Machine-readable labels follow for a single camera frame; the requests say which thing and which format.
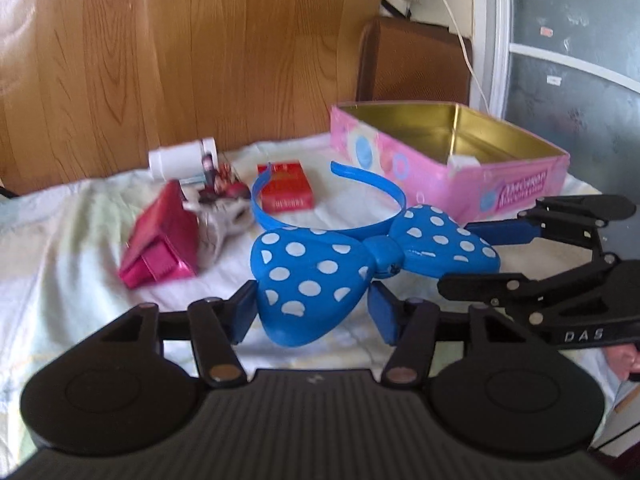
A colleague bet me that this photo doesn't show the pink shiny wallet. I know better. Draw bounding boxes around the pink shiny wallet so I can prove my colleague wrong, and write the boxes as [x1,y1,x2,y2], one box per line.
[118,180,200,290]

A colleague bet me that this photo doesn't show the white cable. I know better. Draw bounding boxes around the white cable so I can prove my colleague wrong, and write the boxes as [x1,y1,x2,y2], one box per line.
[425,0,493,113]

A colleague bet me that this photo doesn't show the wooden headboard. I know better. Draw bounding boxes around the wooden headboard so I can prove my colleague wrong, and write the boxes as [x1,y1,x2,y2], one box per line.
[0,0,385,196]

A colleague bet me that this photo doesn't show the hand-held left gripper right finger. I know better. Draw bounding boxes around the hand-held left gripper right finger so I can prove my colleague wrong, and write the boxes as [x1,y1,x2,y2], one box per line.
[367,280,531,388]

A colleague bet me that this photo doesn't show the white plastic bottle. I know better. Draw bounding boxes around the white plastic bottle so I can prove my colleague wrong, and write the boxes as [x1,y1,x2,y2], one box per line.
[148,137,217,181]

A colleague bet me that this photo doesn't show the pink tin box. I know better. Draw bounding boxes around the pink tin box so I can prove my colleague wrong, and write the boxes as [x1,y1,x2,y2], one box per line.
[329,101,572,225]

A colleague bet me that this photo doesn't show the red cardboard box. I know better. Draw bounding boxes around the red cardboard box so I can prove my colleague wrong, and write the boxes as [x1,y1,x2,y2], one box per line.
[256,160,317,212]

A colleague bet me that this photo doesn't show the blue polka dot bow headband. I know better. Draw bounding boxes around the blue polka dot bow headband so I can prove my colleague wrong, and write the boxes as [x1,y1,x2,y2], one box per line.
[249,160,502,348]

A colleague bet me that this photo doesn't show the person's right hand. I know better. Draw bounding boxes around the person's right hand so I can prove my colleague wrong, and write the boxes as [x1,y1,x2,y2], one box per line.
[602,346,640,383]

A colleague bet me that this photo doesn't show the white framed glass door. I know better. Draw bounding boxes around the white framed glass door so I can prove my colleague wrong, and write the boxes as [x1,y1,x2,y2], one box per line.
[472,0,640,196]

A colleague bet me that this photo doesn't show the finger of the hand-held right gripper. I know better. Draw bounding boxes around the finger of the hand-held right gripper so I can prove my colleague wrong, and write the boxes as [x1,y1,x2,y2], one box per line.
[436,254,620,325]
[464,193,637,257]

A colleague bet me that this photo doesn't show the small doll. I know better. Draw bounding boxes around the small doll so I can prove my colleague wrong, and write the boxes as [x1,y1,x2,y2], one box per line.
[200,152,251,201]

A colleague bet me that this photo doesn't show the white figurine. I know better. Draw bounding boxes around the white figurine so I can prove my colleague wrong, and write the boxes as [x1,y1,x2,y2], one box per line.
[182,195,251,267]

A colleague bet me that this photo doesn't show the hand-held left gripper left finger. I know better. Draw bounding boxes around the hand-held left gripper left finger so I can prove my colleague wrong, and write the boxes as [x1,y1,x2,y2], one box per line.
[100,280,260,388]

